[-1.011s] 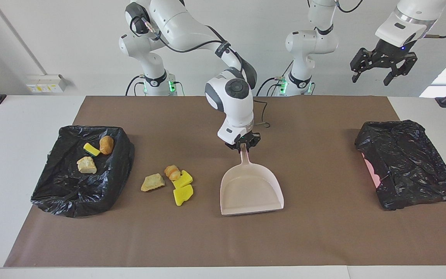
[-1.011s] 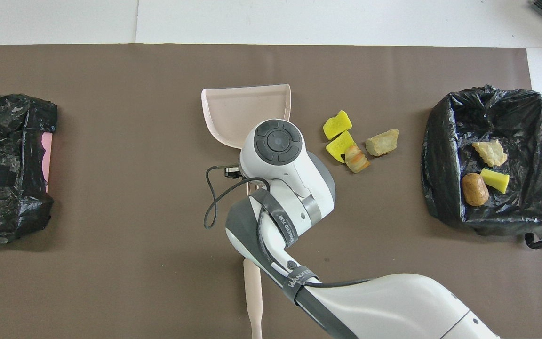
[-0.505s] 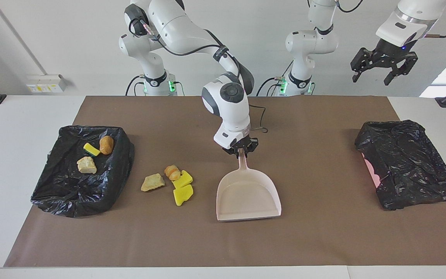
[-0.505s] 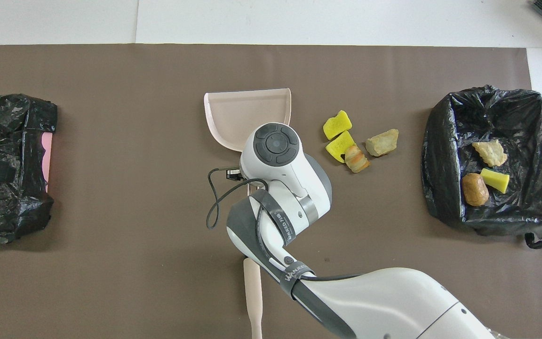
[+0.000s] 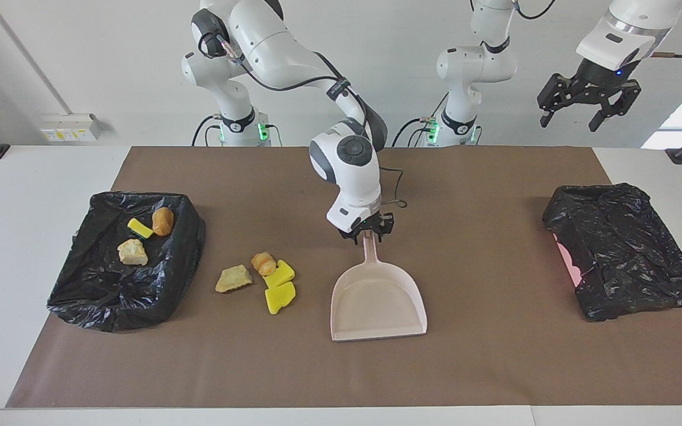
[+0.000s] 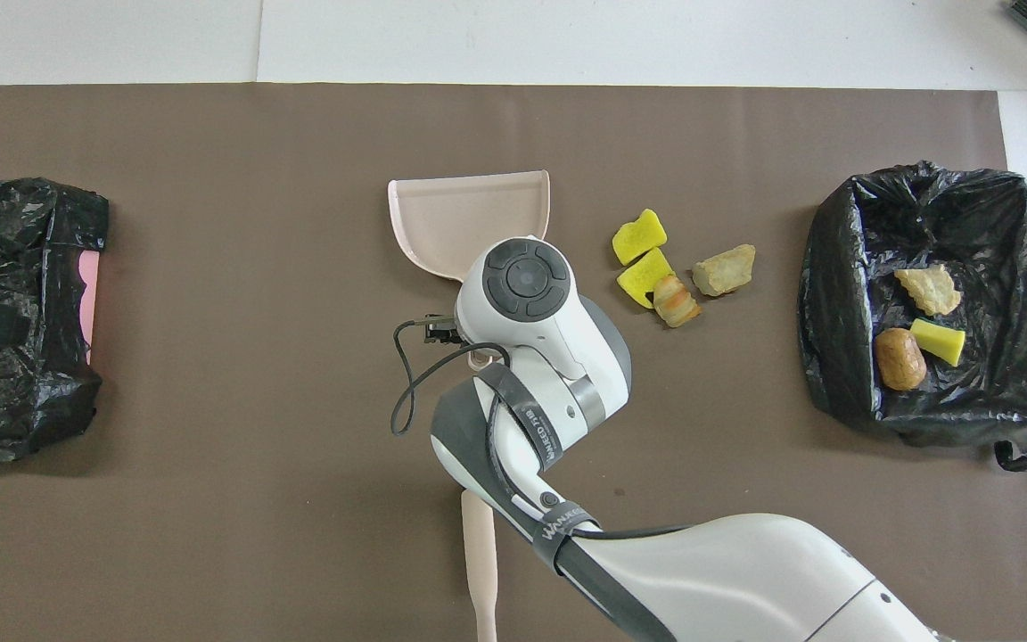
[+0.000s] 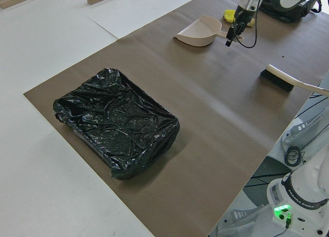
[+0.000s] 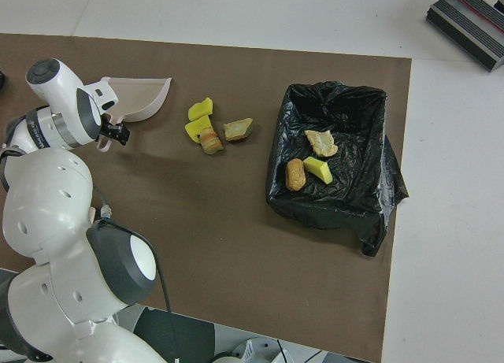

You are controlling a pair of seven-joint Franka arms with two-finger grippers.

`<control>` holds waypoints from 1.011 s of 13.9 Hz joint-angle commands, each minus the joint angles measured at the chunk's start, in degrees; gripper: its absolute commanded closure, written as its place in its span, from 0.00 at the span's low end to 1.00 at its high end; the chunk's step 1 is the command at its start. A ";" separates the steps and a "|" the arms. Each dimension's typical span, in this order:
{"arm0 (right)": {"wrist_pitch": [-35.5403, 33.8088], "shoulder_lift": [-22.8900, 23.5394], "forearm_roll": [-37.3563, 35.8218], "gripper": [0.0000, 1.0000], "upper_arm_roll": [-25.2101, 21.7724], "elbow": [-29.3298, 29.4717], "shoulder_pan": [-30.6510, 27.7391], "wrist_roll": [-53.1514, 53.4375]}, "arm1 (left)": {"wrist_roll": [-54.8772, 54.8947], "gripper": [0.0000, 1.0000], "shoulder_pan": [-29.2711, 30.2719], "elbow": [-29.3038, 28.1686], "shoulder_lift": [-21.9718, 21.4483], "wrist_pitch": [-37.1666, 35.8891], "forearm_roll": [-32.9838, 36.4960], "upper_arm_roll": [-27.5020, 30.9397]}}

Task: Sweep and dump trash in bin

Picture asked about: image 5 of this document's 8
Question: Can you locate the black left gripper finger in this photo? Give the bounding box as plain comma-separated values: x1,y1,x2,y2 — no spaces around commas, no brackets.
588,82,642,132
538,73,577,128

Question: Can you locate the pale pink plastic dustpan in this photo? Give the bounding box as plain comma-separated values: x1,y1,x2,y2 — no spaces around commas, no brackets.
330,231,428,343

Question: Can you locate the yellow sponge chunk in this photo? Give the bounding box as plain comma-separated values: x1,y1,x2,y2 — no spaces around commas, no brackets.
264,282,297,315
264,259,295,289

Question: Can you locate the striped orange croissant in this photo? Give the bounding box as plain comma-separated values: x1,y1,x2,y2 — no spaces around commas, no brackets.
251,251,277,277

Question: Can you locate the greenish tan bread piece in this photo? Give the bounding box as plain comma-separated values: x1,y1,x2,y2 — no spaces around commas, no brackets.
215,264,253,293

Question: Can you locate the brown bread roll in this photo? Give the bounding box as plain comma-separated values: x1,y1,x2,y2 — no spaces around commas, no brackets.
152,206,175,237

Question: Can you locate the small yellow sponge piece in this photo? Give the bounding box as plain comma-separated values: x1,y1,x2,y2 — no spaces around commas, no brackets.
127,218,155,239

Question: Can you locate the pale crusty bread piece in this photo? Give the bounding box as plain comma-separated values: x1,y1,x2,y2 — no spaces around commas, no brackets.
117,238,149,266

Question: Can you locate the pink bin with black bag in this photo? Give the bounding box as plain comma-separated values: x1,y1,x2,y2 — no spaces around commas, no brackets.
542,183,682,322

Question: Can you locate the brown table mat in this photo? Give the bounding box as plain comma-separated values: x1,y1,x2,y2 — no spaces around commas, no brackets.
5,146,682,409

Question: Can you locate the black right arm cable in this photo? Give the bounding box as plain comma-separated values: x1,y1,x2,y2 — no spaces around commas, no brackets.
199,30,408,209

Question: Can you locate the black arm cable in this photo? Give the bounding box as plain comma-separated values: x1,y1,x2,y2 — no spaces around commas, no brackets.
513,0,682,59
199,30,408,209

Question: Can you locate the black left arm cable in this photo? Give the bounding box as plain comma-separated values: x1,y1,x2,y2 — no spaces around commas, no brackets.
513,0,682,59

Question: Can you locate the black left base cable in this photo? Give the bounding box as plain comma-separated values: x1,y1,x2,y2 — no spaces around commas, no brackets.
391,92,448,147

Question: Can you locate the black base cable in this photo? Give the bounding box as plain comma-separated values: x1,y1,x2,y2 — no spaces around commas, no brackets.
192,115,223,147
391,92,448,147

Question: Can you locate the black right base cable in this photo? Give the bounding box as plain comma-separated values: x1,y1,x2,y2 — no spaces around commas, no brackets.
192,115,223,147

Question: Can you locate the white wall socket box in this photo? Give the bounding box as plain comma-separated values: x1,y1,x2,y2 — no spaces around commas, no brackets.
41,114,104,143

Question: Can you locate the white wall conduit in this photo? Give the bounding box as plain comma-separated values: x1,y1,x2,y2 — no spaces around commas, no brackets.
0,0,75,116

